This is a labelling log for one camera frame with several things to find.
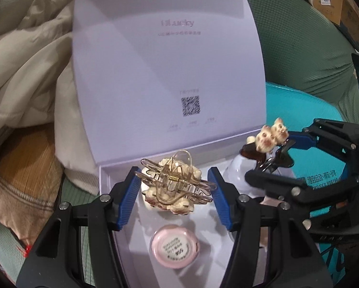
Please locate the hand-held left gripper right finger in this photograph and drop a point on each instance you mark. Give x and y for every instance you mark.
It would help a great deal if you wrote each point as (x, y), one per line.
(221, 198)

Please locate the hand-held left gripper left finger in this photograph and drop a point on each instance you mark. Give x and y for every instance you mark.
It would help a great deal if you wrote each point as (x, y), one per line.
(128, 201)

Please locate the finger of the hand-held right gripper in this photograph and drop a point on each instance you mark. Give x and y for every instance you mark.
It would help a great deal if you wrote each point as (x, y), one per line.
(302, 141)
(275, 183)

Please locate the white round case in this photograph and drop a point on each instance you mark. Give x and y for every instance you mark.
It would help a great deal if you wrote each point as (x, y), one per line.
(236, 174)

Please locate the brown bear hair claw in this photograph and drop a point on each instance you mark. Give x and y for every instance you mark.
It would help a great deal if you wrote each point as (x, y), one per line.
(266, 138)

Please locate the gold bear hair claw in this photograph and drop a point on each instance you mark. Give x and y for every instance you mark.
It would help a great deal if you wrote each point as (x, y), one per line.
(170, 177)

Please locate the pink compact with white label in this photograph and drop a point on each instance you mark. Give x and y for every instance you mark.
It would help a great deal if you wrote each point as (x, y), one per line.
(175, 246)

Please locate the white hinged gift box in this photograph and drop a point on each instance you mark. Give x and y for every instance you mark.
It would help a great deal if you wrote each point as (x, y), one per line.
(167, 66)

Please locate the teal bubble mailer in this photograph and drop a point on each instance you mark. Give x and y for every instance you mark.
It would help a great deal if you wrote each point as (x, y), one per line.
(317, 105)

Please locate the red ribbon bow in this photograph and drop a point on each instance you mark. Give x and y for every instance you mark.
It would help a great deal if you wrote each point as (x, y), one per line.
(26, 249)

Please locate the brown striped pillow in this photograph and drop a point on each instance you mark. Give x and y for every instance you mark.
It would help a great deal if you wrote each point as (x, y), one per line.
(17, 171)

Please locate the green sofa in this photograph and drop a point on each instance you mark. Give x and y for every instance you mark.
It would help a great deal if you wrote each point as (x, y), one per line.
(287, 21)

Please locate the cardboard box with blue print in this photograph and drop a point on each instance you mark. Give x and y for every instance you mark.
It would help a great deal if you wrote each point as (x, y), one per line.
(347, 9)

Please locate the beige duvet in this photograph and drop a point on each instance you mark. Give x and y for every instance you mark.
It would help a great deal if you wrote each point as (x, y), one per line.
(23, 66)

